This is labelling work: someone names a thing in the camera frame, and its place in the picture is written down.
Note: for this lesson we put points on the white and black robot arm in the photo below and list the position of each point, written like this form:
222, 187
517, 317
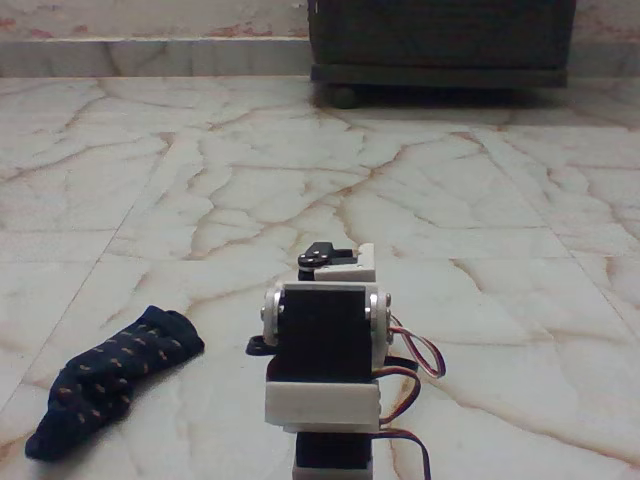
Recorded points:
320, 340

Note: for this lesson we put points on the dark wooden cabinet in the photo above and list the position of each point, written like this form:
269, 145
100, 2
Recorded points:
440, 40

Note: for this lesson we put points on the navy sock with orange pattern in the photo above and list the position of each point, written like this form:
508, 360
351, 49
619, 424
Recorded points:
107, 372

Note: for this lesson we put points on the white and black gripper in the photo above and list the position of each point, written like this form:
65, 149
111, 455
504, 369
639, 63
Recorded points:
345, 272

